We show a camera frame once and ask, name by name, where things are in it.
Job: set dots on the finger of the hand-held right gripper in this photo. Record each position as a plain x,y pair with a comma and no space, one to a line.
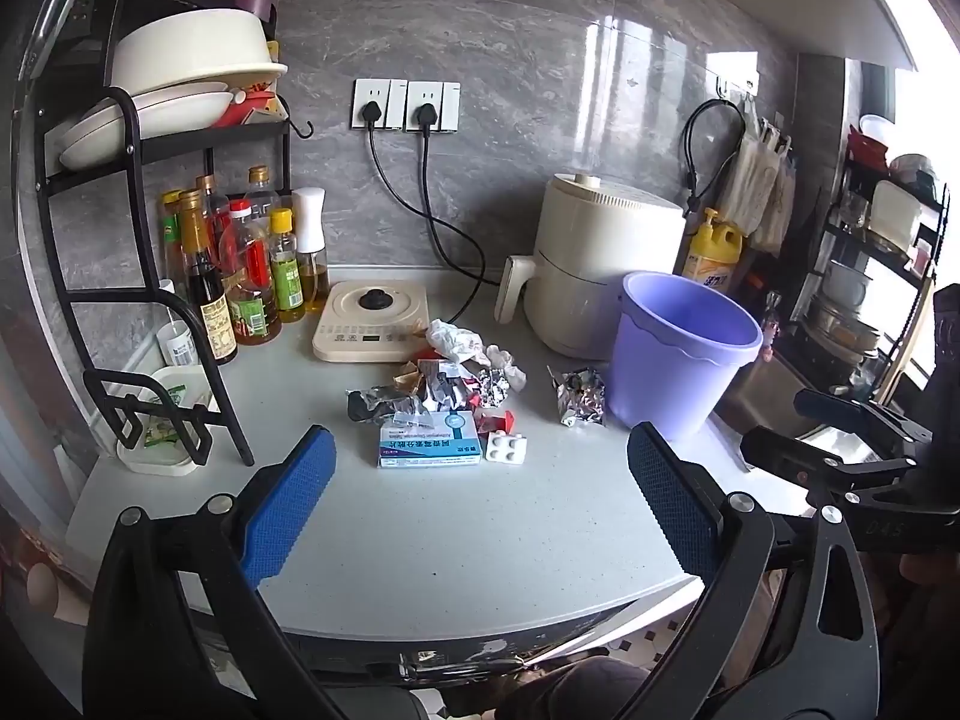
787,457
840,406

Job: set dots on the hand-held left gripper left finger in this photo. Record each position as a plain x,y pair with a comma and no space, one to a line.
289,499

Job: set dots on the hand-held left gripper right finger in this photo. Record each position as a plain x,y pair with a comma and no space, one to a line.
671,502

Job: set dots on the purple plastic bucket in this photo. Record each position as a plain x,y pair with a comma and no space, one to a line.
660,375

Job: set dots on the red white carton wrapper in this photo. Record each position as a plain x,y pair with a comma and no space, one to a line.
501,420

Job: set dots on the silver foil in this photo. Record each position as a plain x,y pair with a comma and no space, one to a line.
480,386
581,397
367,401

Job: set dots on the stainless steel sink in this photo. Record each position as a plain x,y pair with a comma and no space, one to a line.
757,390

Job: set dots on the black storage rack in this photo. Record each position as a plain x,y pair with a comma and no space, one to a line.
847,330

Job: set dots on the white plastic tray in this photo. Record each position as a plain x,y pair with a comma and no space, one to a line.
161,459

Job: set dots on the blue white medicine box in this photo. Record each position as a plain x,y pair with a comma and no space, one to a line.
427,439

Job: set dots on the green sachet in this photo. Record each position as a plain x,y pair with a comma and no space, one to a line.
169,399

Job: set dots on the white pill blister pack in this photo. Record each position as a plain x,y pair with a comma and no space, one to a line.
506,448

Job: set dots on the cream induction cooker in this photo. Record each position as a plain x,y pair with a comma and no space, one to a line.
352,322

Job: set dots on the small white cap bottle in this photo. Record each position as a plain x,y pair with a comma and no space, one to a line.
178,345

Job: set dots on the yellow detergent bottle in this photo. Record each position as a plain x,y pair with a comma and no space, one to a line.
709,255

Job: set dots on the red cap oil bottle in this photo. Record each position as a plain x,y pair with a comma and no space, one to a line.
251,300

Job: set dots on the dark soy sauce bottle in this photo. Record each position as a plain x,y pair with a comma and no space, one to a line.
214,307

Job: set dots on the yellow cap green label bottle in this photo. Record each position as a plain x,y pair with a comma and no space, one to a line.
287,277

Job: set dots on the crumpled white tissue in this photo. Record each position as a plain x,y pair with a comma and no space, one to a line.
450,337

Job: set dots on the hanging plastic bags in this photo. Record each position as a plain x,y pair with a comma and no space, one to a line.
750,180

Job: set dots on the cream air fryer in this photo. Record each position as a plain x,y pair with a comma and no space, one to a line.
592,270

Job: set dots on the white oil sprayer bottle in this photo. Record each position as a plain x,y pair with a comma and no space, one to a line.
310,225

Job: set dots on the gold cap clear bottle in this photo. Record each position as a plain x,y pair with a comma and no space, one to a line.
261,199

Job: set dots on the gold cap dark bottle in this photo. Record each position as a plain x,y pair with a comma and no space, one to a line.
214,202

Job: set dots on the black dish rack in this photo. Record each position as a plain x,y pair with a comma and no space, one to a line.
217,140

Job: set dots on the black plug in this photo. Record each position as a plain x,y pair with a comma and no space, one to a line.
425,116
372,114

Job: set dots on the red white packet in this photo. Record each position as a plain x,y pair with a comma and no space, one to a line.
259,101

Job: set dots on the white plate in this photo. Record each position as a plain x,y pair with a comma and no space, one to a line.
187,101
112,139

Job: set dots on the cream basin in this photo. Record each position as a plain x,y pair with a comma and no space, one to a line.
195,49

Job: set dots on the white wall outlet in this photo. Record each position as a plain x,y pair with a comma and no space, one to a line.
394,101
448,105

